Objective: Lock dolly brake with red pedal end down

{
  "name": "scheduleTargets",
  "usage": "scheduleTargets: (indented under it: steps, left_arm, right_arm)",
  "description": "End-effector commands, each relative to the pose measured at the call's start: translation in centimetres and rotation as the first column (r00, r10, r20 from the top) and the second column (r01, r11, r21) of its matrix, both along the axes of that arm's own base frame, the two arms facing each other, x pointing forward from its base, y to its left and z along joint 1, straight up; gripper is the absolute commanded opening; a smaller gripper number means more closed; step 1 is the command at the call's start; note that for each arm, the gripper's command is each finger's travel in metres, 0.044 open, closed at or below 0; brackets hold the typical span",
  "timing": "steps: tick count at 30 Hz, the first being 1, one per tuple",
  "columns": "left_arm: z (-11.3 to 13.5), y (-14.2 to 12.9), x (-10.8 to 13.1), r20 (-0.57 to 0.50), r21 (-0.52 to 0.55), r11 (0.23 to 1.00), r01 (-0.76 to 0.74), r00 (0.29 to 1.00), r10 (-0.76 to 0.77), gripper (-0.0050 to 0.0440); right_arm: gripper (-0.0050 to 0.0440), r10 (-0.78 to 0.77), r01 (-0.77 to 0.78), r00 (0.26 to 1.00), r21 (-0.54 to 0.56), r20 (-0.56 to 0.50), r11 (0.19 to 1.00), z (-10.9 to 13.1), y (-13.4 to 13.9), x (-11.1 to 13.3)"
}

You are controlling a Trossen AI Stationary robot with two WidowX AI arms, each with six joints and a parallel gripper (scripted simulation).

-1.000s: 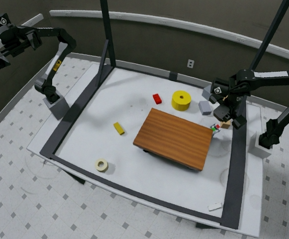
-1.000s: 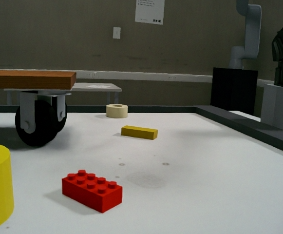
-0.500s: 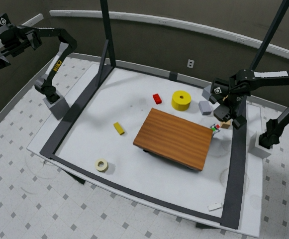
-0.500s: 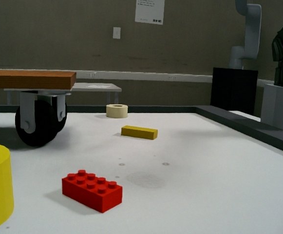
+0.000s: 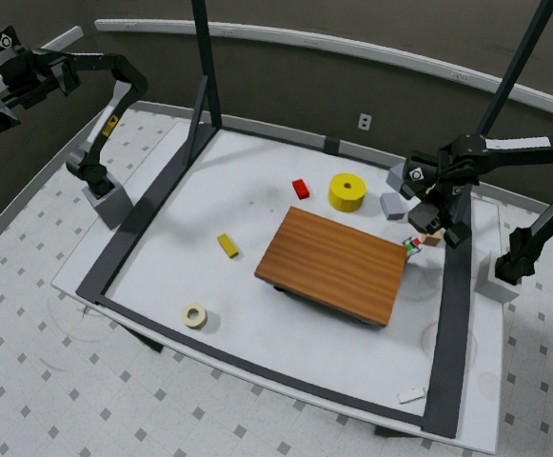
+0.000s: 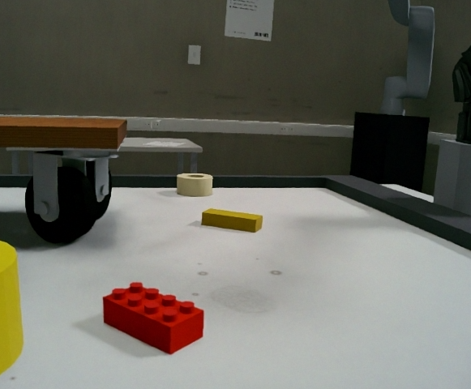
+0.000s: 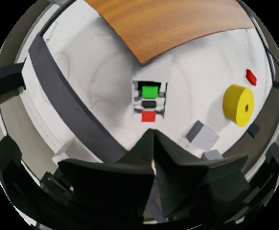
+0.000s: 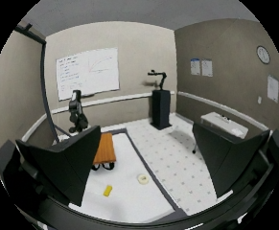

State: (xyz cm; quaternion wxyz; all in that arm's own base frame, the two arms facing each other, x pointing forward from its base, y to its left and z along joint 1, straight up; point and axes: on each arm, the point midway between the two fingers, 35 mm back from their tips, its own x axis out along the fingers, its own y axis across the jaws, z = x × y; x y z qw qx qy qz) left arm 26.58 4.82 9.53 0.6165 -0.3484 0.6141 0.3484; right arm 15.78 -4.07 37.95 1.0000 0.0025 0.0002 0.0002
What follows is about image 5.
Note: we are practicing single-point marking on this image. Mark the yellow cylinder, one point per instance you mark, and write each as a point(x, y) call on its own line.
point(346, 192)

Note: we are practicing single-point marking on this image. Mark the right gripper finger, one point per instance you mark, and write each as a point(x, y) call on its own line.
point(61, 74)
point(9, 120)

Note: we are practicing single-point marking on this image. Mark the red toy building brick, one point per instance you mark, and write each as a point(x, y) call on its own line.
point(300, 189)

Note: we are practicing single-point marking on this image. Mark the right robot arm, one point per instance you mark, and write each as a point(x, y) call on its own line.
point(83, 161)

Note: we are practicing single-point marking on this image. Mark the beige roll of masking tape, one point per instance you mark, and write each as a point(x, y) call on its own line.
point(188, 310)

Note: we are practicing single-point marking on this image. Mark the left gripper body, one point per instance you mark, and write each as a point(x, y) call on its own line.
point(456, 234)

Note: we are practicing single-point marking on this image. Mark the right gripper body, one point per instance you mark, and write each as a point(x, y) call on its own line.
point(28, 86)

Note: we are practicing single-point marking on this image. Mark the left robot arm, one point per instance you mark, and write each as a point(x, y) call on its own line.
point(478, 154)

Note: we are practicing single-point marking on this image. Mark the brown wooden platform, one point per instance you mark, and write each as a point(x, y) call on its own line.
point(335, 265)

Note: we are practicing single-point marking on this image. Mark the mustard yellow rectangular block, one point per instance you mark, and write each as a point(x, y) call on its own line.
point(228, 247)

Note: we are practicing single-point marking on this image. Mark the tan wooden block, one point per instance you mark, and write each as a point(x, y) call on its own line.
point(431, 240)

